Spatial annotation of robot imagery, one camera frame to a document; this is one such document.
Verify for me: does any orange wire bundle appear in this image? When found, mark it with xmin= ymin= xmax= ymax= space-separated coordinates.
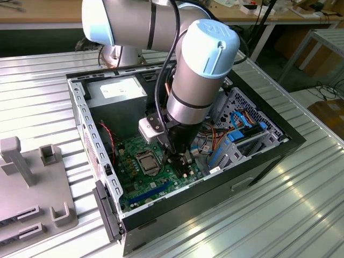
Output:
xmin=198 ymin=122 xmax=232 ymax=141

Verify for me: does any black case latch panel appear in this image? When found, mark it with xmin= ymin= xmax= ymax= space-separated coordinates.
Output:
xmin=92 ymin=180 xmax=123 ymax=242

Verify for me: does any metal frame shelf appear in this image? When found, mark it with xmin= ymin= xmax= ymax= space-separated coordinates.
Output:
xmin=278 ymin=28 xmax=344 ymax=84

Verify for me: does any grey power supply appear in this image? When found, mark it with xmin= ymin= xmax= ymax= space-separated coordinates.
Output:
xmin=85 ymin=75 xmax=148 ymax=140

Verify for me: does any black camera bracket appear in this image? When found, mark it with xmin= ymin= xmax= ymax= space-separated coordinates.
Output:
xmin=148 ymin=112 xmax=165 ymax=134

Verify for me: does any wooden desk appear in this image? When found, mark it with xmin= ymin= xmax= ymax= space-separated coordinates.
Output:
xmin=0 ymin=0 xmax=344 ymax=61

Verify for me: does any metal disk bay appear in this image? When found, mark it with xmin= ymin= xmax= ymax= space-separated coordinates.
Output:
xmin=208 ymin=87 xmax=291 ymax=173

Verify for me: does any black RAM slot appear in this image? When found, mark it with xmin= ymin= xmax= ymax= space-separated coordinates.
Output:
xmin=174 ymin=166 xmax=189 ymax=178

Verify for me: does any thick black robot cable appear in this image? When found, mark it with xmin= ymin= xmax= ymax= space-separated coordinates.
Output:
xmin=154 ymin=0 xmax=181 ymax=130

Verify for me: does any blue wire with connector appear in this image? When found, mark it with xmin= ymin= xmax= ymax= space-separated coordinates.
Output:
xmin=189 ymin=146 xmax=211 ymax=157

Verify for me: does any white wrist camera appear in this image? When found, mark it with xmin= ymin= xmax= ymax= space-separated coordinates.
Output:
xmin=138 ymin=117 xmax=165 ymax=144

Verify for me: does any white box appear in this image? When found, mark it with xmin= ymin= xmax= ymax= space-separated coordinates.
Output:
xmin=240 ymin=4 xmax=276 ymax=16

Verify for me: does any red and black wire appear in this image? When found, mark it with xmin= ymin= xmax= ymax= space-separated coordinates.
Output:
xmin=98 ymin=120 xmax=119 ymax=162

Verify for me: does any brown cardboard box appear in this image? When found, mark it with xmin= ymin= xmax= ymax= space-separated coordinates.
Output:
xmin=295 ymin=40 xmax=344 ymax=78
xmin=307 ymin=98 xmax=344 ymax=135

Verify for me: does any blue data wire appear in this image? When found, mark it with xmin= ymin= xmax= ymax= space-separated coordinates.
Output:
xmin=230 ymin=111 xmax=253 ymax=130

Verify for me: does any green motherboard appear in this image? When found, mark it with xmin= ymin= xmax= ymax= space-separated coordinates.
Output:
xmin=114 ymin=135 xmax=205 ymax=213

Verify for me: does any black PC case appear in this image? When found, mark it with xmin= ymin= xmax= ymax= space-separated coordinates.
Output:
xmin=66 ymin=55 xmax=307 ymax=256

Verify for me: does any grey parts rack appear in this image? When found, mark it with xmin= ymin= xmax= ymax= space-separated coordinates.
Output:
xmin=0 ymin=136 xmax=79 ymax=247

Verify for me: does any blue plastic rail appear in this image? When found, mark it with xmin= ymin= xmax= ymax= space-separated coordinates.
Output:
xmin=207 ymin=146 xmax=224 ymax=168

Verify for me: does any blue expansion slot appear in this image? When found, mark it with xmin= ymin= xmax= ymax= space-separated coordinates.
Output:
xmin=126 ymin=181 xmax=173 ymax=206

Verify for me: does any blue disk carrier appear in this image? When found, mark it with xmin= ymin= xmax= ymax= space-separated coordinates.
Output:
xmin=227 ymin=122 xmax=267 ymax=143

